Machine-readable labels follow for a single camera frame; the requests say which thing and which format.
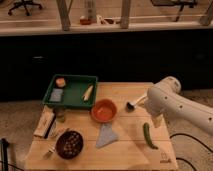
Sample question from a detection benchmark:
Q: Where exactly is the white handled black brush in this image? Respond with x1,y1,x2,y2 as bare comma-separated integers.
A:
126,94,146,111

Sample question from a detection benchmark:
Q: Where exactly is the yellow corn cob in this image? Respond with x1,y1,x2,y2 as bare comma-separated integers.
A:
82,85,94,101

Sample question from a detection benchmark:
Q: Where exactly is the dark brown patterned bowl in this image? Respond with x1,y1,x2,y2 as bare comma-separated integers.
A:
55,131,84,159

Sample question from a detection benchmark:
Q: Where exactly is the grey scrub pad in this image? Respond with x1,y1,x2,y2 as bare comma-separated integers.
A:
49,88,63,102

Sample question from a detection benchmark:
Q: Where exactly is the orange sponge cube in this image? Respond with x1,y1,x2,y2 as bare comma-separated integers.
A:
55,78,66,88

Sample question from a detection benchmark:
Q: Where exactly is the black office chair left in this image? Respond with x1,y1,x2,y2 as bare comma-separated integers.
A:
8,0,43,16

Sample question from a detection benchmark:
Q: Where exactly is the green chili pepper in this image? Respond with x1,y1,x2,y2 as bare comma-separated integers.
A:
143,122,158,150

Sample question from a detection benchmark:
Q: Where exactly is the metal fork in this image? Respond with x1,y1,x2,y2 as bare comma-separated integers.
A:
42,127,70,160

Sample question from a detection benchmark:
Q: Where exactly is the small red dish background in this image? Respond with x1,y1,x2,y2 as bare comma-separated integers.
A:
80,18,92,25

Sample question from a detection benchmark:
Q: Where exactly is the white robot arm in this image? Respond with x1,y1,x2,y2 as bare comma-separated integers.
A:
144,76,213,136

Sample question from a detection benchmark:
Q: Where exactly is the small glass jar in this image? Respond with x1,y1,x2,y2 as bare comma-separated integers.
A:
53,107,65,122

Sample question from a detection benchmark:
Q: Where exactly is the white bottle background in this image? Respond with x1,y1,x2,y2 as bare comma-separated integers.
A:
85,0,97,23

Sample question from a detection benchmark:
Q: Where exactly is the green plastic tray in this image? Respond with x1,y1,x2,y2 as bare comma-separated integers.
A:
43,74,98,110

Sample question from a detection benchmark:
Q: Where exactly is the black cable on floor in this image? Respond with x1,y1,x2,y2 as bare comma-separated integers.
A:
169,132,213,171

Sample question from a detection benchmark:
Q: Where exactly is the red bowl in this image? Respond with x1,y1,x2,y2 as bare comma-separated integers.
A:
91,99,117,123

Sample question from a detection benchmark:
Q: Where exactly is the grey triangular cloth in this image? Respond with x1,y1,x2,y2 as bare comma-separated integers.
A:
96,123,119,148

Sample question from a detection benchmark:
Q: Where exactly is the black stand lower left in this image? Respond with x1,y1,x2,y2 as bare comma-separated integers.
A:
0,137,26,171

